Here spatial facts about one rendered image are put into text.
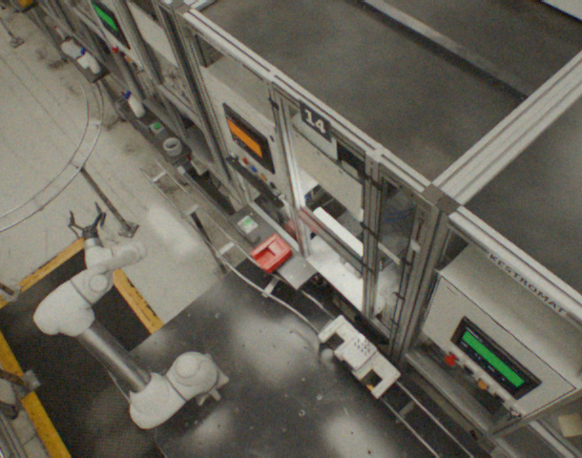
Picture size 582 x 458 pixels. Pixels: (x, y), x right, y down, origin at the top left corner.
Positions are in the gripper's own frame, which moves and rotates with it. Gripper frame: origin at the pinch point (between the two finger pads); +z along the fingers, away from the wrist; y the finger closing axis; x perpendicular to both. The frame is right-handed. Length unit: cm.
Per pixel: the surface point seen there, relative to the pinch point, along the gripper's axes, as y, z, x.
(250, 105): 87, -49, 95
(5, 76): -80, 267, -130
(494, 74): 146, -88, 122
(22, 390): -92, -49, -94
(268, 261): 78, -70, 10
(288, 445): 56, -146, -12
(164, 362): 14, -87, -20
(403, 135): 115, -94, 119
